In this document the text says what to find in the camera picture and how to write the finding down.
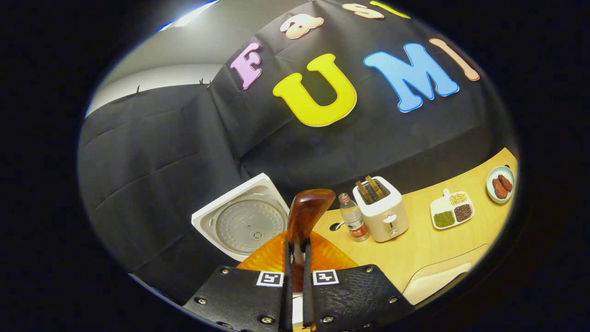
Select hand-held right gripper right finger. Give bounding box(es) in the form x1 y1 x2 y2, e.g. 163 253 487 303
302 232 413 332

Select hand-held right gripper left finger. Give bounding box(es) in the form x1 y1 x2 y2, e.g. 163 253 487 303
182 232 293 332

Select white rice cooker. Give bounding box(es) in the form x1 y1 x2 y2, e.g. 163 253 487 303
191 173 305 326

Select brown wooden spoon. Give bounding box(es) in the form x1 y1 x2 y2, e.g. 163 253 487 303
287 188 336 293

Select clear water bottle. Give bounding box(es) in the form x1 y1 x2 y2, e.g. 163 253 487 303
339 193 370 243

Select white toaster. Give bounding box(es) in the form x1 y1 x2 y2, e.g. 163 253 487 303
353 176 409 243

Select brown toast slice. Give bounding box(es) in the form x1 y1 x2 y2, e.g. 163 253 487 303
356 181 375 204
366 175 386 199

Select white divided grain dish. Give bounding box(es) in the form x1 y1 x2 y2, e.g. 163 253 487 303
430 189 475 230

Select black backdrop cloth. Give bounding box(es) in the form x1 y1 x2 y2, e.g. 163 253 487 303
76 0 519 300

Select pale green plate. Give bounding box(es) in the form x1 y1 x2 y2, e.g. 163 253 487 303
486 166 515 204

